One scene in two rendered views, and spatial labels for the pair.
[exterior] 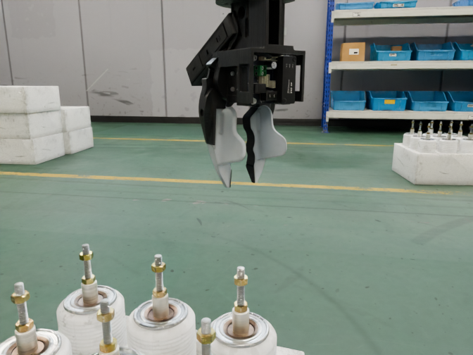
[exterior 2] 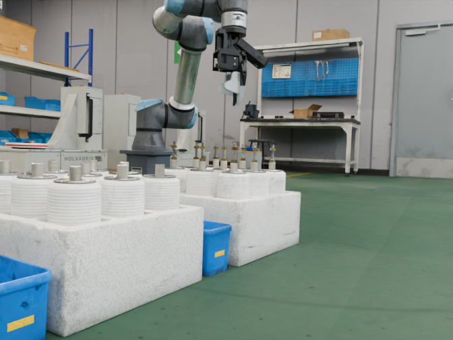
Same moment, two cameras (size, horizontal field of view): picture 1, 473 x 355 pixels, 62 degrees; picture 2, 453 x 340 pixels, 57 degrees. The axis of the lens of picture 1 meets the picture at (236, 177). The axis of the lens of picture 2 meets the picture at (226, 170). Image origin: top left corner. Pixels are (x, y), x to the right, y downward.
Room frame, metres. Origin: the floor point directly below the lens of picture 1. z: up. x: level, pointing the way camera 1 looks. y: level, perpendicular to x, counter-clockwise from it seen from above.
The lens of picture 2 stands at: (0.79, -1.20, 0.32)
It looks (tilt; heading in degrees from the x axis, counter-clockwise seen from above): 3 degrees down; 107
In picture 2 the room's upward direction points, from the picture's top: 2 degrees clockwise
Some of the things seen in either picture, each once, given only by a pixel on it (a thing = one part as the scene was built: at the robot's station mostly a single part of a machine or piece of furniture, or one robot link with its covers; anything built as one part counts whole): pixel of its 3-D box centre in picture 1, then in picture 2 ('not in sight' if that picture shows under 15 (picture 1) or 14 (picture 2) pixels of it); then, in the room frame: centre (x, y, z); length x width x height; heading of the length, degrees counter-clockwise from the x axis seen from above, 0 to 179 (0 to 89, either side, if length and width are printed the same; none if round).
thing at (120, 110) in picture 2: not in sight; (156, 134); (-1.34, 3.13, 0.45); 1.51 x 0.57 x 0.74; 80
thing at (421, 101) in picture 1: (424, 101); not in sight; (4.58, -2.16, 0.36); 0.50 x 0.38 x 0.21; 171
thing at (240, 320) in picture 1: (240, 320); (233, 168); (0.46, -0.01, 0.26); 0.02 x 0.02 x 0.03
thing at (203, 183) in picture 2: not in sight; (201, 200); (0.34, 0.03, 0.16); 0.10 x 0.10 x 0.18
